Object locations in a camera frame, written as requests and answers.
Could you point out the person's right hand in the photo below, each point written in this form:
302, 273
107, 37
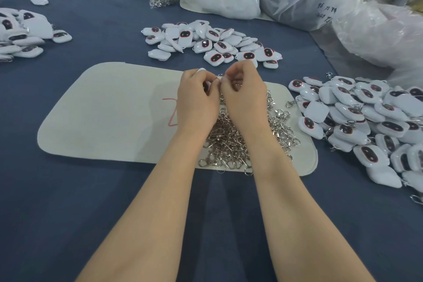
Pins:
247, 99

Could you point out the cream felt work mat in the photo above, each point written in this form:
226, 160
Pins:
96, 113

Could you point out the person's right forearm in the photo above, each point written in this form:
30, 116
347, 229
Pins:
314, 219

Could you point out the crumpled clear plastic bag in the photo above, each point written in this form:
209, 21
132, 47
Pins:
387, 32

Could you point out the person's left forearm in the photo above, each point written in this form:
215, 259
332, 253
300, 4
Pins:
149, 219

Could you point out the person's left hand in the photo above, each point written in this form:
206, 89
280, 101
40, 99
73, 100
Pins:
197, 103

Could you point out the thin red thread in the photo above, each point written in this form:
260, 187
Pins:
170, 110

